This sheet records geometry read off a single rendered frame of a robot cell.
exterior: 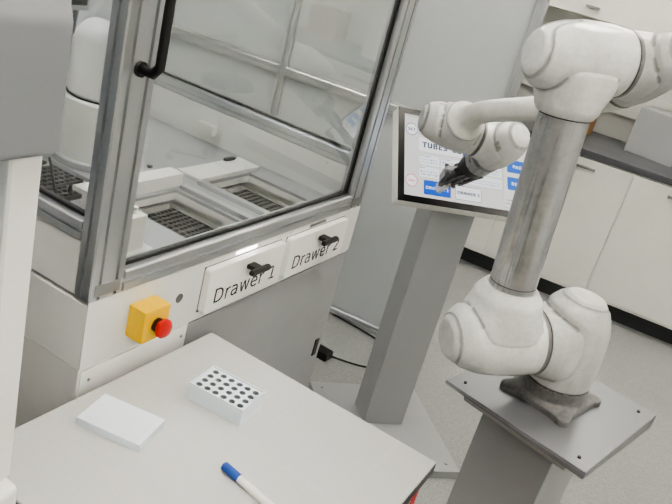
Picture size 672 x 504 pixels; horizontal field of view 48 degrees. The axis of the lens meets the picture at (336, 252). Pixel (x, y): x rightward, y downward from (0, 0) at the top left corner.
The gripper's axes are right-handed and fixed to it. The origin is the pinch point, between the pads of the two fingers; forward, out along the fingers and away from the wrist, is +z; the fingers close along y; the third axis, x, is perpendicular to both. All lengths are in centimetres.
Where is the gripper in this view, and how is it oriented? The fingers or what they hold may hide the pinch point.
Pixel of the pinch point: (443, 185)
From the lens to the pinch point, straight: 231.7
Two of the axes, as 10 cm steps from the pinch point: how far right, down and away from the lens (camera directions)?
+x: -0.3, 9.7, -2.6
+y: -9.4, -1.2, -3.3
